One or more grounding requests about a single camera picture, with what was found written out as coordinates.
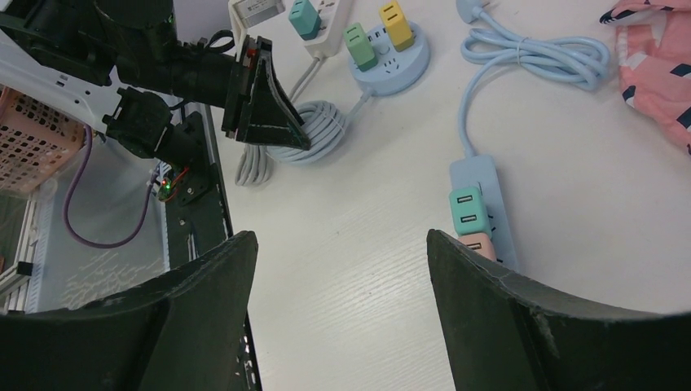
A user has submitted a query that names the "teal adapter on white strip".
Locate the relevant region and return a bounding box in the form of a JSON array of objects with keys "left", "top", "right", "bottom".
[{"left": 288, "top": 0, "right": 322, "bottom": 41}]

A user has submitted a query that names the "yellow adapter on round socket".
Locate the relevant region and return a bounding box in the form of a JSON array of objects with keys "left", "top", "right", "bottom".
[{"left": 379, "top": 1, "right": 415, "bottom": 52}]

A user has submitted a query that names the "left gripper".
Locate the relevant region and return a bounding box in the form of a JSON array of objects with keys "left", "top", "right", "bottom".
[{"left": 221, "top": 36, "right": 311, "bottom": 151}]

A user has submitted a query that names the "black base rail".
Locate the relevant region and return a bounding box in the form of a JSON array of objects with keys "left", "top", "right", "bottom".
[{"left": 161, "top": 102, "right": 263, "bottom": 391}]

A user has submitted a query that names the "pink patterned cloth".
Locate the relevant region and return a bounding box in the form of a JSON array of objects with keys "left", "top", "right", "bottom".
[{"left": 600, "top": 0, "right": 690, "bottom": 154}]

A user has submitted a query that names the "light blue power strip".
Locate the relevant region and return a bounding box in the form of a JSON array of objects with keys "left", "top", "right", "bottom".
[{"left": 449, "top": 155, "right": 520, "bottom": 271}]

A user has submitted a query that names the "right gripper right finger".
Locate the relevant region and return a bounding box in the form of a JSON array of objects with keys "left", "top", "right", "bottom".
[{"left": 427, "top": 230, "right": 690, "bottom": 390}]

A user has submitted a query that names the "green adapter on round socket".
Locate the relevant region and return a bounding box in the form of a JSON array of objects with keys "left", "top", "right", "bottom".
[{"left": 343, "top": 22, "right": 377, "bottom": 72}]

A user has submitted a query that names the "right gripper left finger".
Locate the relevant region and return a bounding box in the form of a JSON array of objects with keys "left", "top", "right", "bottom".
[{"left": 1, "top": 231, "right": 258, "bottom": 390}]

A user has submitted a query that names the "pink adapter on strip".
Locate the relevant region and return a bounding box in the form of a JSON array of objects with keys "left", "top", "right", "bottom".
[{"left": 459, "top": 232, "right": 497, "bottom": 261}]

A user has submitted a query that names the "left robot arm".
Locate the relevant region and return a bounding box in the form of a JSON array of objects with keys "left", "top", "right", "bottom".
[{"left": 1, "top": 1, "right": 311, "bottom": 167}]

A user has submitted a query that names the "round blue socket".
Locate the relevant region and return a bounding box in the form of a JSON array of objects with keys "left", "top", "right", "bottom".
[{"left": 349, "top": 21, "right": 431, "bottom": 96}]

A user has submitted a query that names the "light blue strip cable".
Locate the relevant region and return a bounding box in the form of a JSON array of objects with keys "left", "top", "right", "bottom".
[{"left": 456, "top": 0, "right": 612, "bottom": 160}]

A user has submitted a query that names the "grey white-strip cable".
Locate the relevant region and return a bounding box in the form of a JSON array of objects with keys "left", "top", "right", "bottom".
[{"left": 234, "top": 57, "right": 322, "bottom": 188}]

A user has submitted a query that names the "pink perforated basket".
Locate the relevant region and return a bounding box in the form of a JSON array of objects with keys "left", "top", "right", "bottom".
[{"left": 1, "top": 86, "right": 85, "bottom": 198}]

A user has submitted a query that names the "white power strip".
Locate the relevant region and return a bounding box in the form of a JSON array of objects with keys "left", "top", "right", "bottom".
[{"left": 304, "top": 0, "right": 354, "bottom": 59}]

